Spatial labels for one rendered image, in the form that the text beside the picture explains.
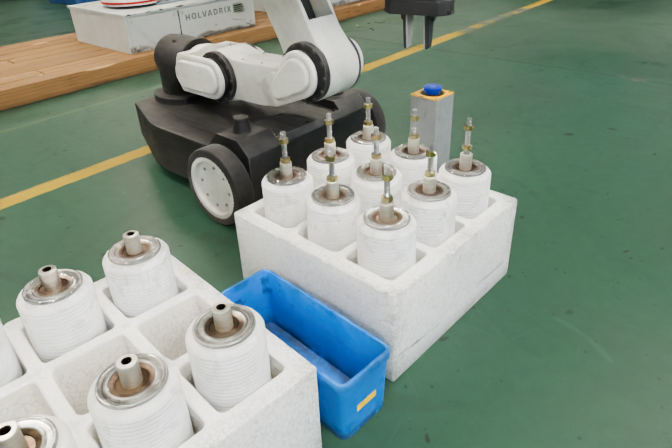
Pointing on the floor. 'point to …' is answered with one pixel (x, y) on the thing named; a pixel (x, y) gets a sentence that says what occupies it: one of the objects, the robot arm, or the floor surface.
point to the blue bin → (322, 348)
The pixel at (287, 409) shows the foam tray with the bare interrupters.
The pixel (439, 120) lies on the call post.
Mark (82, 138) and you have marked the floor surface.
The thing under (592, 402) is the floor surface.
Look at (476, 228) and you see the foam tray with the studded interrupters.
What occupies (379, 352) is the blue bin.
